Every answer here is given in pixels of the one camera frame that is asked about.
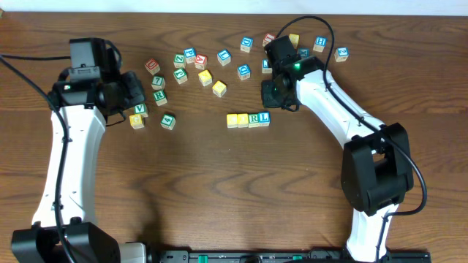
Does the blue l letter block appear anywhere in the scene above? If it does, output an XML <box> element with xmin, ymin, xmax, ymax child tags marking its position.
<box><xmin>258</xmin><ymin>112</ymin><xmax>271</xmax><ymax>126</ymax></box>
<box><xmin>217</xmin><ymin>49</ymin><xmax>232</xmax><ymax>66</ymax></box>

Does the green r letter block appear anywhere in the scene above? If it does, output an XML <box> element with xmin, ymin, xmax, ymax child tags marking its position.
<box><xmin>248</xmin><ymin>113</ymin><xmax>259</xmax><ymax>128</ymax></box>
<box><xmin>153</xmin><ymin>90</ymin><xmax>168</xmax><ymax>106</ymax></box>

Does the yellow O letter block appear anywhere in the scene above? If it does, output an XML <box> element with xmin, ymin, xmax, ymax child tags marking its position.
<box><xmin>237</xmin><ymin>113</ymin><xmax>249</xmax><ymax>128</ymax></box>

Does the yellow C letter block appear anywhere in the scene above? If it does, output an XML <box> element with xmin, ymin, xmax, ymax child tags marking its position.
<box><xmin>226</xmin><ymin>113</ymin><xmax>238</xmax><ymax>129</ymax></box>

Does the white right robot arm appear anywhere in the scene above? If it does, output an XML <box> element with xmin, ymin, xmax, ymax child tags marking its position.
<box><xmin>262</xmin><ymin>37</ymin><xmax>414</xmax><ymax>262</ymax></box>

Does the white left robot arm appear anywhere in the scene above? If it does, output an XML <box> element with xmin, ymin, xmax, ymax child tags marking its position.
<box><xmin>11</xmin><ymin>38</ymin><xmax>153</xmax><ymax>262</ymax></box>

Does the green V letter block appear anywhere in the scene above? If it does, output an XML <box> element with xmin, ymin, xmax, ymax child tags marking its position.
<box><xmin>134</xmin><ymin>103</ymin><xmax>148</xmax><ymax>118</ymax></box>

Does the yellow G letter block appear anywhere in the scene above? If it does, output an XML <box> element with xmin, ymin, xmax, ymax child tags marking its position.
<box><xmin>129</xmin><ymin>114</ymin><xmax>145</xmax><ymax>129</ymax></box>

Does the green 7 number block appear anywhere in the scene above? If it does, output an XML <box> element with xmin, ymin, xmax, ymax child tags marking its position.
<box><xmin>151</xmin><ymin>75</ymin><xmax>166</xmax><ymax>91</ymax></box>

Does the blue I letter block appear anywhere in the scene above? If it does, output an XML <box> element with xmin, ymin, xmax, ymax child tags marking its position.
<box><xmin>262</xmin><ymin>59</ymin><xmax>272</xmax><ymax>74</ymax></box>

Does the red U letter block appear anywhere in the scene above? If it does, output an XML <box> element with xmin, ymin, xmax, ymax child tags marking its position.
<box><xmin>145</xmin><ymin>58</ymin><xmax>160</xmax><ymax>75</ymax></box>

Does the blue D letter block lower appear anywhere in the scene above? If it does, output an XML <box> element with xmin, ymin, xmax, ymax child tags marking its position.
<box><xmin>237</xmin><ymin>64</ymin><xmax>251</xmax><ymax>80</ymax></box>

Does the blue d letter block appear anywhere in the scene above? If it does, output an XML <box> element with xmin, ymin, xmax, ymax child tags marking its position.
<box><xmin>237</xmin><ymin>64</ymin><xmax>251</xmax><ymax>80</ymax></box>
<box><xmin>240</xmin><ymin>37</ymin><xmax>253</xmax><ymax>53</ymax></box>

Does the blue X letter block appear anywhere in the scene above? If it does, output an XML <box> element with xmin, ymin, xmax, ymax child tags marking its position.
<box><xmin>298</xmin><ymin>48</ymin><xmax>310</xmax><ymax>58</ymax></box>

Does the green 4 number block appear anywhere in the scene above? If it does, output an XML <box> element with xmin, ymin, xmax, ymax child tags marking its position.
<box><xmin>160</xmin><ymin>114</ymin><xmax>176</xmax><ymax>130</ymax></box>

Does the yellow S letter block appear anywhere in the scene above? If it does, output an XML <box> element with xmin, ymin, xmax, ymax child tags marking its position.
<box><xmin>289</xmin><ymin>34</ymin><xmax>300</xmax><ymax>49</ymax></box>

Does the red I letter block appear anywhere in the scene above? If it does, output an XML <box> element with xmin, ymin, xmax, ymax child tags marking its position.
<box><xmin>263</xmin><ymin>33</ymin><xmax>276</xmax><ymax>47</ymax></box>

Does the green Z letter block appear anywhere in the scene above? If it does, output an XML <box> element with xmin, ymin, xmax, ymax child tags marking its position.
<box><xmin>173</xmin><ymin>54</ymin><xmax>186</xmax><ymax>69</ymax></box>

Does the blue D letter block upper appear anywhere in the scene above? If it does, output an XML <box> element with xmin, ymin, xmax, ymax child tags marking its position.
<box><xmin>240</xmin><ymin>37</ymin><xmax>253</xmax><ymax>53</ymax></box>

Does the yellow block upper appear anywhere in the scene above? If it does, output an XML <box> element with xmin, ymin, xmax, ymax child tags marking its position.
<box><xmin>212</xmin><ymin>80</ymin><xmax>227</xmax><ymax>98</ymax></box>

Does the blue H letter block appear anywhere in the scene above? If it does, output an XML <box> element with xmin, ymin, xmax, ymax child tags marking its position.
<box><xmin>313</xmin><ymin>36</ymin><xmax>328</xmax><ymax>53</ymax></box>

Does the blue P letter block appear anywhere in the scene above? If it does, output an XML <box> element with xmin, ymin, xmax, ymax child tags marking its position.
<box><xmin>184</xmin><ymin>47</ymin><xmax>197</xmax><ymax>64</ymax></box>

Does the blue 2 number block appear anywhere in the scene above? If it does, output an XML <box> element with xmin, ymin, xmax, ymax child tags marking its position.
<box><xmin>334</xmin><ymin>47</ymin><xmax>350</xmax><ymax>62</ymax></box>

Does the yellow block beside R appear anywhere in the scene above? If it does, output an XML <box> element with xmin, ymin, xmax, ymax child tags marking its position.
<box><xmin>198</xmin><ymin>69</ymin><xmax>213</xmax><ymax>86</ymax></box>

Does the red A letter block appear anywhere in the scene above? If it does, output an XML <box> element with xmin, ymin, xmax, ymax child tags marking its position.
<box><xmin>195</xmin><ymin>54</ymin><xmax>208</xmax><ymax>70</ymax></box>

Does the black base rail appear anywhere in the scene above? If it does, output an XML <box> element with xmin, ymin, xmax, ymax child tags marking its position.
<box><xmin>146</xmin><ymin>248</ymin><xmax>432</xmax><ymax>263</ymax></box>

